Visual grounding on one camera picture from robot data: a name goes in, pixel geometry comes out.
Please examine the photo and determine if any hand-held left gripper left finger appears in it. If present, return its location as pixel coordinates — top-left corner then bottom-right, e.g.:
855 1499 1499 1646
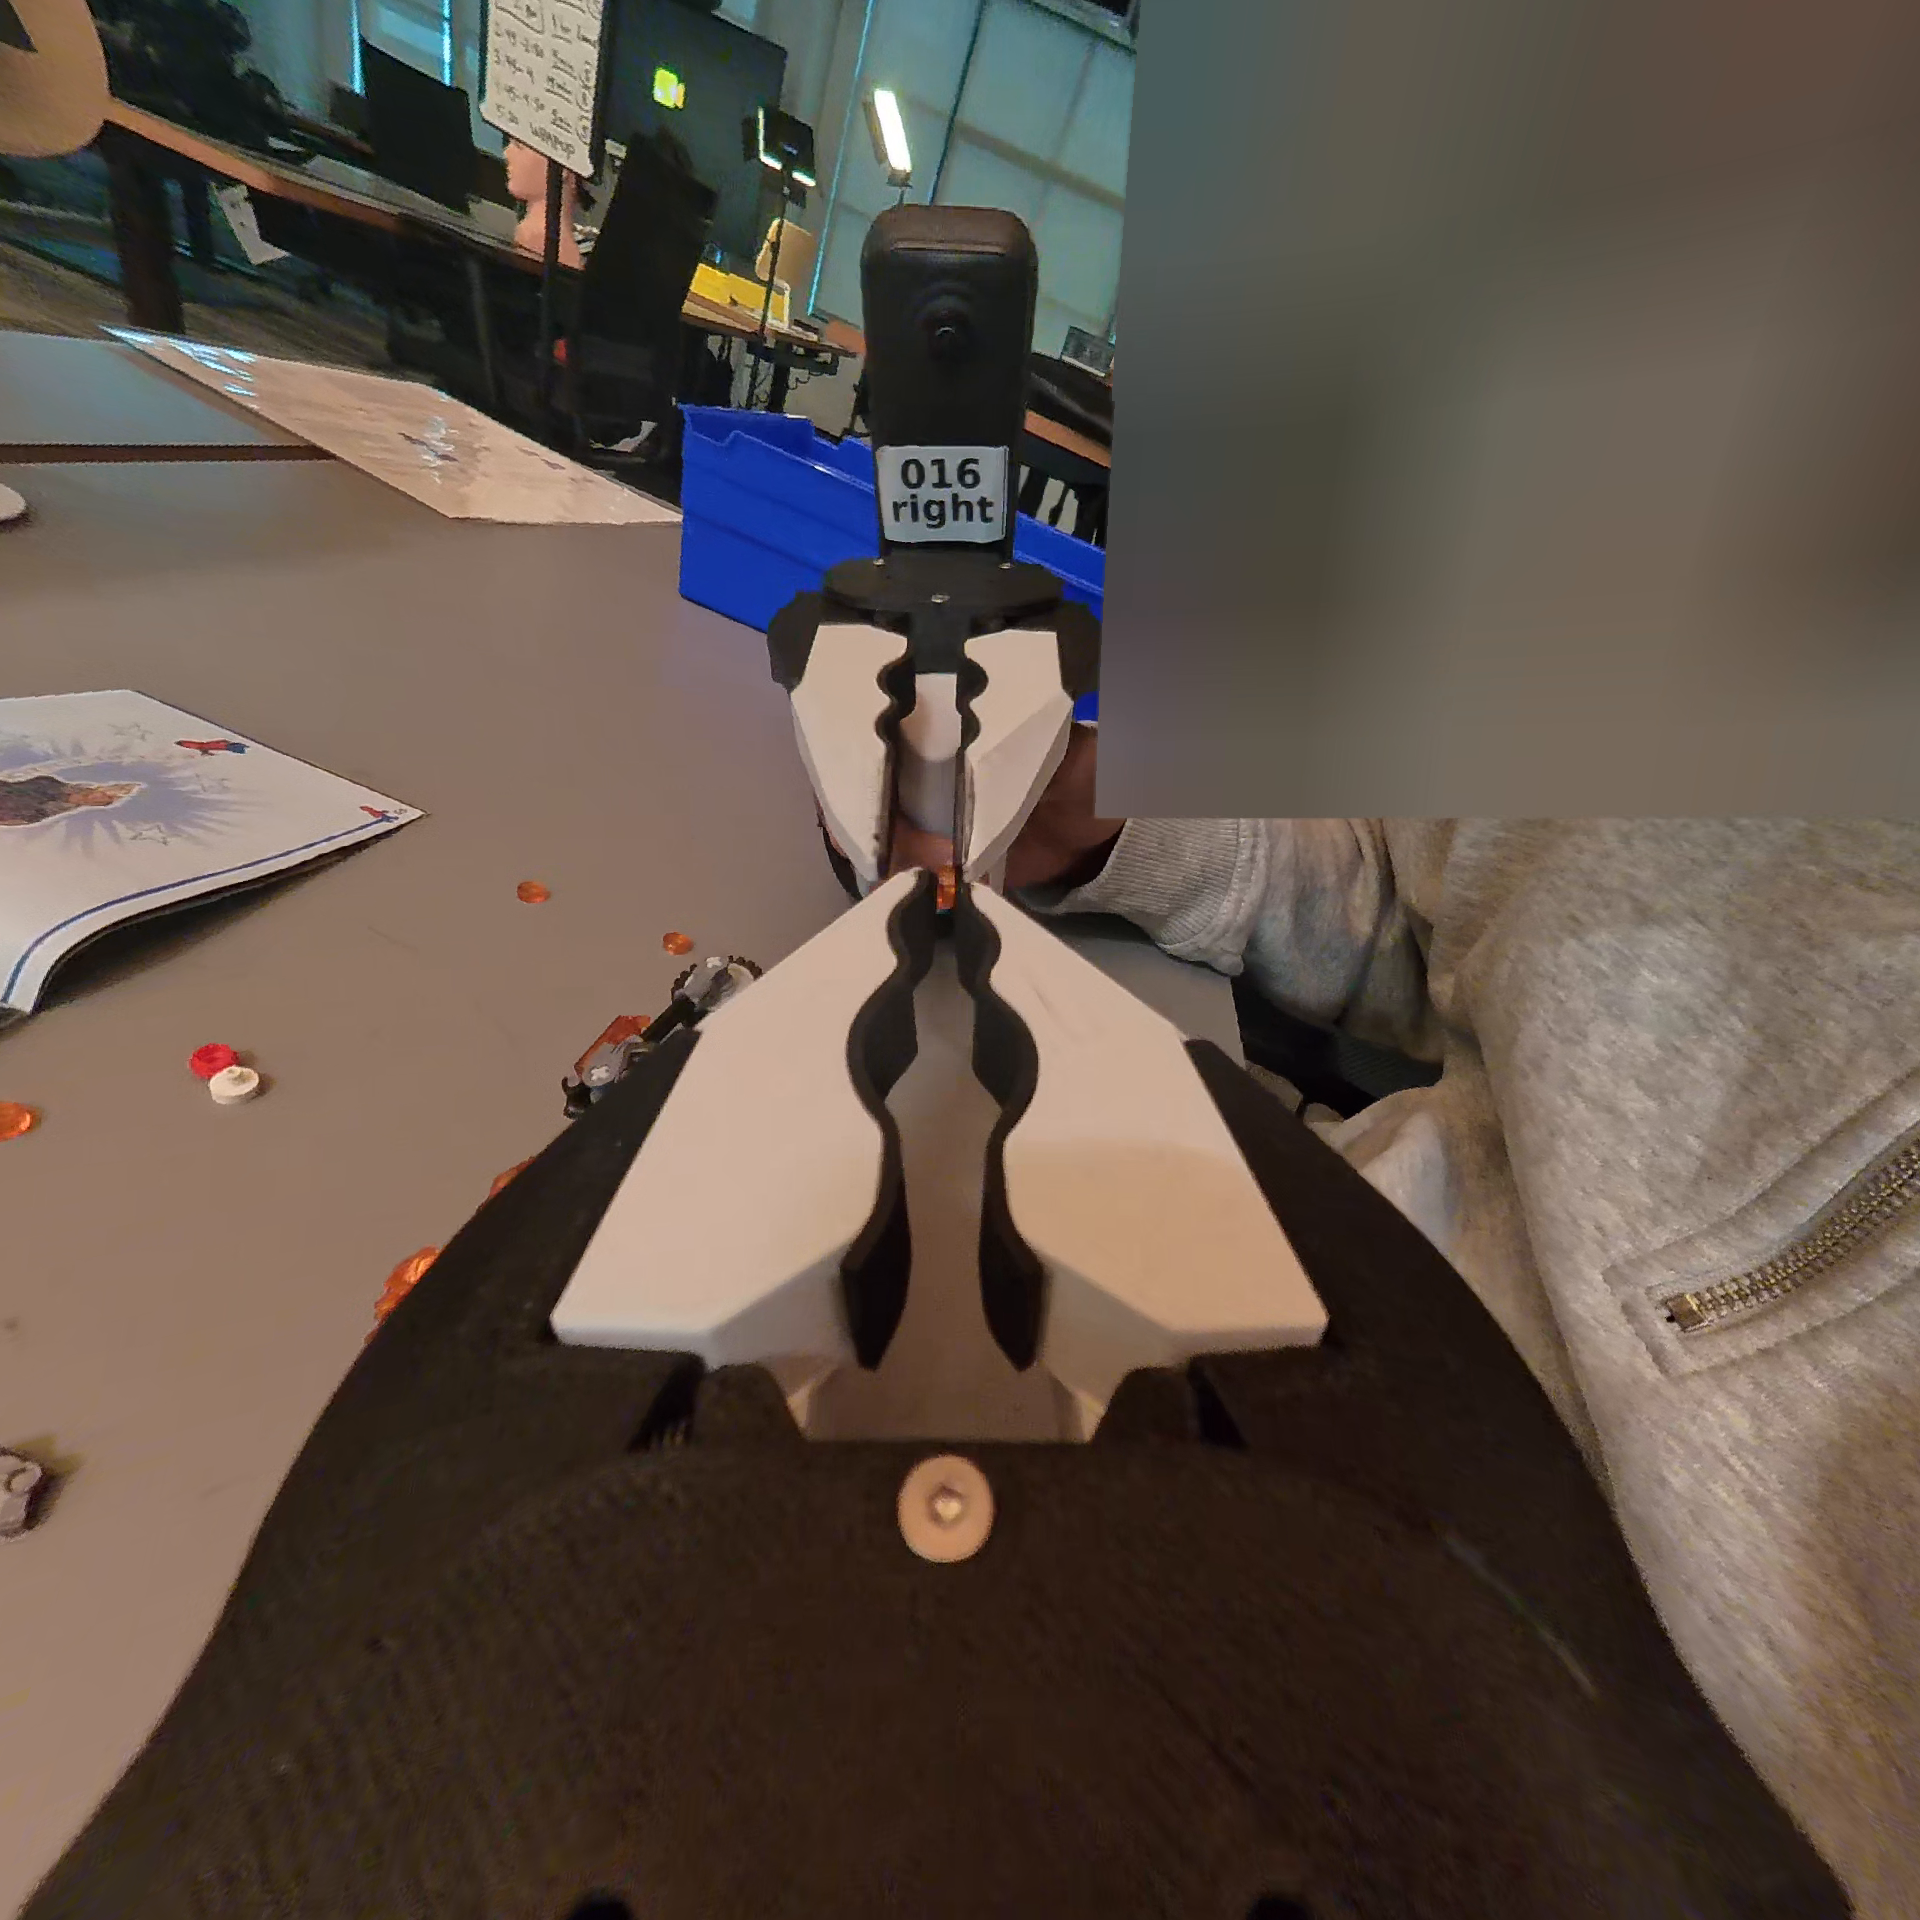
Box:
552 869 940 1438

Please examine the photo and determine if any whiteboard with writing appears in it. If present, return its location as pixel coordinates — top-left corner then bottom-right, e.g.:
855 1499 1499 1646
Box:
476 0 611 151

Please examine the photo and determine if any black office chair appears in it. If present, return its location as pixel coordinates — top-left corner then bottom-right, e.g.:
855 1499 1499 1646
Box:
575 132 719 443

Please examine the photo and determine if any blue plastic bin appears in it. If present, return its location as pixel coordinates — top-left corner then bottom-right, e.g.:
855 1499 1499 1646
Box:
678 401 1111 725

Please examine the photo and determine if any person's right hand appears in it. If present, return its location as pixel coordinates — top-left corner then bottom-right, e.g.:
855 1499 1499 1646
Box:
987 720 1131 902

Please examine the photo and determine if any lego motorcycle model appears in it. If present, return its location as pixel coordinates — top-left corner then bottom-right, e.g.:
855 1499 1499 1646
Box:
367 952 763 1344

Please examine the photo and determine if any person's right forearm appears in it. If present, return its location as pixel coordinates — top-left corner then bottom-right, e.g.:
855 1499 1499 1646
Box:
1026 816 1451 1051

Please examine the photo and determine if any yellow box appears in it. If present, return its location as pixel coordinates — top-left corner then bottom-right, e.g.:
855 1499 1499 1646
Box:
693 258 820 319

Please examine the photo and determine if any printed paper sheet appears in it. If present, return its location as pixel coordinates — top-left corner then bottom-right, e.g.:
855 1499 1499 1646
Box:
105 325 684 523

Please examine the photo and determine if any wooden background desk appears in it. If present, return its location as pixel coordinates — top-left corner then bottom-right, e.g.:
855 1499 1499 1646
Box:
683 292 1116 470

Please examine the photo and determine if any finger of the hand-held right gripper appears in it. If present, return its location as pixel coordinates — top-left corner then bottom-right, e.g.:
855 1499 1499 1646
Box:
896 625 1076 890
786 622 906 905

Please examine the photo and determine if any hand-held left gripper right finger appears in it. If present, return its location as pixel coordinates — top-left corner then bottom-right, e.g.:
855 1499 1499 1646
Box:
953 882 1333 1438

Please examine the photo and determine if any lego instruction booklet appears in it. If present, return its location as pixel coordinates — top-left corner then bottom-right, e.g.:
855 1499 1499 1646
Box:
0 690 426 1022

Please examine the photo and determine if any black computer monitor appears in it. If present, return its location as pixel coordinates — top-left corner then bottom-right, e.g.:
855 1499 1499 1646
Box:
592 0 793 264

